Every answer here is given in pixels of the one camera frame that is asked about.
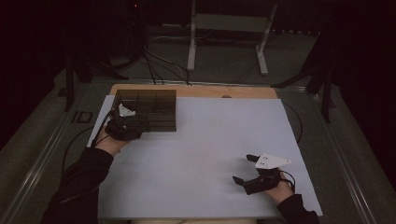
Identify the left hand-held gripper cable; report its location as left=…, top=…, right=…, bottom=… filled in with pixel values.
left=89, top=109, right=119, bottom=149

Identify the metal floor rail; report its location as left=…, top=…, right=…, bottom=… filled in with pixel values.
left=306, top=91, right=379, bottom=224
left=0, top=113, right=80, bottom=224

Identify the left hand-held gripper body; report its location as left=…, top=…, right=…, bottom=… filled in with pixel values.
left=105, top=103, right=150, bottom=142

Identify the hand-held gripper cable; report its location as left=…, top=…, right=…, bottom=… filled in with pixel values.
left=89, top=109, right=119, bottom=149
left=278, top=169, right=297, bottom=193

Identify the white board table cover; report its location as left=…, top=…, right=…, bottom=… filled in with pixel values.
left=87, top=94, right=324, bottom=220

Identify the dark transparent drawer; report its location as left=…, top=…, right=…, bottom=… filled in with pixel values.
left=146, top=117, right=177, bottom=133

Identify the thin black curved cable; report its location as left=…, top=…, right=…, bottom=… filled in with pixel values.
left=281, top=101, right=304, bottom=146

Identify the bundle of black floor cables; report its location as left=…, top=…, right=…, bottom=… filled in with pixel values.
left=141, top=46, right=191, bottom=86

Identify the long black floor cable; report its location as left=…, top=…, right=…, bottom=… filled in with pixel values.
left=61, top=125, right=95, bottom=175

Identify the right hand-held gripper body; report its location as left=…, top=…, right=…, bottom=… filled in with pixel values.
left=242, top=152, right=292, bottom=196

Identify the dark transparent drawer box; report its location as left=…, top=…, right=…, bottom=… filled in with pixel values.
left=112, top=89, right=177, bottom=133

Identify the white metal stand frame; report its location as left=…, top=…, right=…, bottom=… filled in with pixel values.
left=186, top=0, right=278, bottom=77

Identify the person's right hand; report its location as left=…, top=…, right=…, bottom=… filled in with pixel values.
left=264, top=172, right=295, bottom=206

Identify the black tripod stand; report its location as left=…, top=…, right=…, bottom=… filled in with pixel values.
left=270, top=27, right=339, bottom=124
left=63, top=50, right=131, bottom=113

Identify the person's left hand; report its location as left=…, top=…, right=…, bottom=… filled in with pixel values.
left=94, top=132, right=133, bottom=157

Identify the right hand-held gripper cable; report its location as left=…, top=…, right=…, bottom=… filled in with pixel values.
left=278, top=169, right=297, bottom=193

